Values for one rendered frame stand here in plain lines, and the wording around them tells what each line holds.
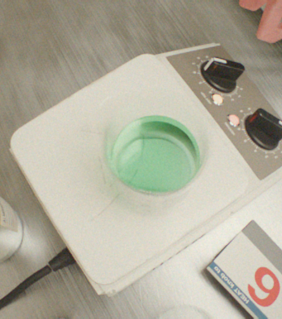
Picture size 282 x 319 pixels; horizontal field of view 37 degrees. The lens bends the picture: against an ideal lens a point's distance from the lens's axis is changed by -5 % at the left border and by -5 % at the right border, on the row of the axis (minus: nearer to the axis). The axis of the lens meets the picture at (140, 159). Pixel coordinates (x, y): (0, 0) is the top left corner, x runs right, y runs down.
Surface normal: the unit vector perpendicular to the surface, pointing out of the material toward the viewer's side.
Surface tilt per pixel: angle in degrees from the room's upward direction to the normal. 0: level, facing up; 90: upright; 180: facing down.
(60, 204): 0
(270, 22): 85
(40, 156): 0
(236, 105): 30
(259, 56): 0
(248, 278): 40
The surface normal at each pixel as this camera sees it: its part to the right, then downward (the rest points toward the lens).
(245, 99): 0.41, -0.52
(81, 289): -0.01, -0.29
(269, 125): -0.25, 0.73
